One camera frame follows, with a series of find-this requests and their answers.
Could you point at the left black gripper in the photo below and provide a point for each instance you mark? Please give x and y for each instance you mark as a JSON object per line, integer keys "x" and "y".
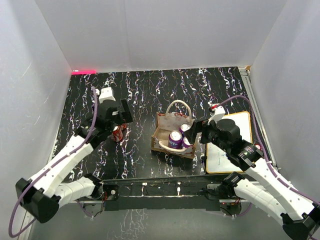
{"x": 125, "y": 116}

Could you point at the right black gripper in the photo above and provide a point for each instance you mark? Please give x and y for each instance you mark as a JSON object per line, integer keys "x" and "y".
{"x": 199, "y": 126}

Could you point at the purple Fanta can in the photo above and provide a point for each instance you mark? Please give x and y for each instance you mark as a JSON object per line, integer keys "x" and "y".
{"x": 184, "y": 127}
{"x": 175, "y": 140}
{"x": 185, "y": 143}

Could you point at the red cola can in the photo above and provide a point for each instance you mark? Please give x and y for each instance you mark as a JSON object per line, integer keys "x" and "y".
{"x": 117, "y": 133}

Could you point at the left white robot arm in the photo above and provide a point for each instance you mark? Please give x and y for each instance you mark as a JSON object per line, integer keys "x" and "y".
{"x": 44, "y": 193}

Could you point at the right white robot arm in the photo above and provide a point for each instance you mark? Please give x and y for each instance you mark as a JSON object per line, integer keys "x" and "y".
{"x": 298, "y": 213}

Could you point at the pink tape strip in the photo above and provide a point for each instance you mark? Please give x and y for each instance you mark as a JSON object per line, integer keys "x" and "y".
{"x": 84, "y": 72}

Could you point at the red emergency button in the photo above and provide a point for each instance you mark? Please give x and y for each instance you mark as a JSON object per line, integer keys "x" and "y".
{"x": 258, "y": 146}

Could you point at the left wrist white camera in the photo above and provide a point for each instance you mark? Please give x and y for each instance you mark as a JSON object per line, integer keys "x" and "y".
{"x": 106, "y": 93}

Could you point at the wrist white camera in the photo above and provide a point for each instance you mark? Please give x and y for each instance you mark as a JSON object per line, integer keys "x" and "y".
{"x": 216, "y": 113}
{"x": 106, "y": 93}

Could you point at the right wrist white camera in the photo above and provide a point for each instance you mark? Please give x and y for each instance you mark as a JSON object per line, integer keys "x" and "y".
{"x": 216, "y": 113}

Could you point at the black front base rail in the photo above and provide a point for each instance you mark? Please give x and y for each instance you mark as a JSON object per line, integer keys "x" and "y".
{"x": 170, "y": 193}

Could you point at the aluminium frame rail right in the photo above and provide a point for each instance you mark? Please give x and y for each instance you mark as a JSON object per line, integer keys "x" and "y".
{"x": 254, "y": 99}

